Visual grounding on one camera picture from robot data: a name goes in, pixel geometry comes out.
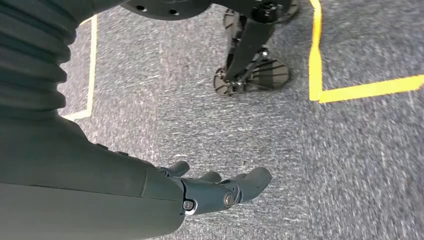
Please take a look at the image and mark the pale floor tape line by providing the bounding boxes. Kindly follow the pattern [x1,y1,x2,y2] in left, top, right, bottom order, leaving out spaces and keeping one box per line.
[61,14,99,122]

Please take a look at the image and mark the black robot torso plate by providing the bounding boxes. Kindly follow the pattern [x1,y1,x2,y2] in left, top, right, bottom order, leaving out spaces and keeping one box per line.
[119,0,253,21]

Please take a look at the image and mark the black robot leg with foot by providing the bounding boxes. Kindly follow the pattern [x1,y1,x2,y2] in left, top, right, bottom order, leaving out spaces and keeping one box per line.
[213,9,291,98]

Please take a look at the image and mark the yellow floor tape square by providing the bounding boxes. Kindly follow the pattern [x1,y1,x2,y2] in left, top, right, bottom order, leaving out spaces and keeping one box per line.
[308,0,424,104]

